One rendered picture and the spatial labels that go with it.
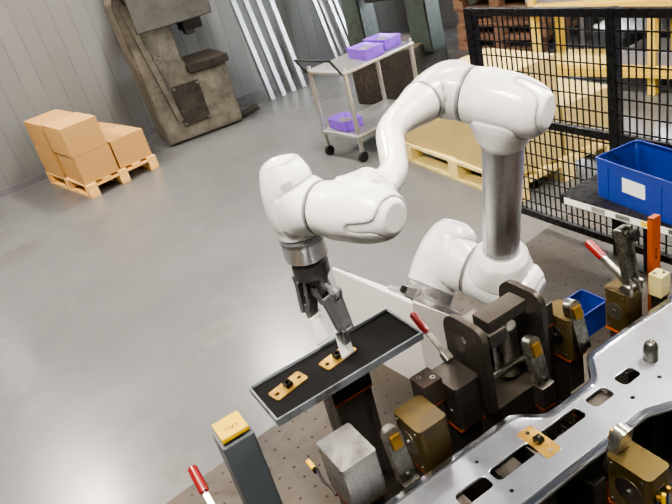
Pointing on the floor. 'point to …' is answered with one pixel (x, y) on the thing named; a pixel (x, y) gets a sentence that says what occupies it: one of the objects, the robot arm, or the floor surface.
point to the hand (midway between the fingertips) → (332, 338)
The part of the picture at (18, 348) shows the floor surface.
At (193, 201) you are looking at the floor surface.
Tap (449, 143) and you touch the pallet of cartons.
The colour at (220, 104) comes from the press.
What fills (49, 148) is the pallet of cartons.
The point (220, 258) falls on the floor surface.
